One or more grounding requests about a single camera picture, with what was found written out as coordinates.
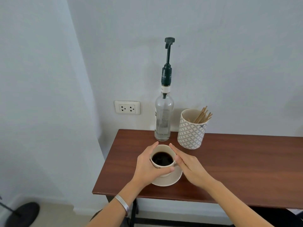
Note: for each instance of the person's right hand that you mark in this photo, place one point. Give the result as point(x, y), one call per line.
point(193, 170)

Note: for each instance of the person's left hand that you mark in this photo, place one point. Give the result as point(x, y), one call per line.
point(143, 166)

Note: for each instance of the person's left thumb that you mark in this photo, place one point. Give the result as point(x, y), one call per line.
point(165, 172)

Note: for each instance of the person's right thumb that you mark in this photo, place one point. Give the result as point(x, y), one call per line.
point(179, 161)

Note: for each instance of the white coffee cup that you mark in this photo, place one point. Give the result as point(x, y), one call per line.
point(156, 165)

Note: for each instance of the person's left forearm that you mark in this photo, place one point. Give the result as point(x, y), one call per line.
point(116, 209)

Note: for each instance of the person's right forearm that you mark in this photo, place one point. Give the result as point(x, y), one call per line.
point(234, 205)

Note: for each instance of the white saucer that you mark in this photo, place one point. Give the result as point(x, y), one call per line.
point(171, 180)

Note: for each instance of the black coffee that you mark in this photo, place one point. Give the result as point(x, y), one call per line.
point(162, 158)

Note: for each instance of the white grey patterned holder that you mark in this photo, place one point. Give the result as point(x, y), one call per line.
point(190, 135)

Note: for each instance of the clear glass bottle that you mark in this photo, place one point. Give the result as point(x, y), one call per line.
point(163, 120)

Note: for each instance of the bundle of wooden stir sticks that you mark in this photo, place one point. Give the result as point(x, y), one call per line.
point(202, 115)

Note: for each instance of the brown wooden table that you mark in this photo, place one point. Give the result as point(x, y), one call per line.
point(248, 167)

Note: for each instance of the black pump dispenser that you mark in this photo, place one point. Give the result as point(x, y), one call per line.
point(166, 75)

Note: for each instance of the black chair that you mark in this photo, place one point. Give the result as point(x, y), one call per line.
point(279, 217)

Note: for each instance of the black round stand base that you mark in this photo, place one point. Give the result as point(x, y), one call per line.
point(23, 216)

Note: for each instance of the black metal table frame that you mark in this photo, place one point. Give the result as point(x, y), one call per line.
point(133, 212)

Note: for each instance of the white wall power outlet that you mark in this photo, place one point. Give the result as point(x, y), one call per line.
point(127, 107)

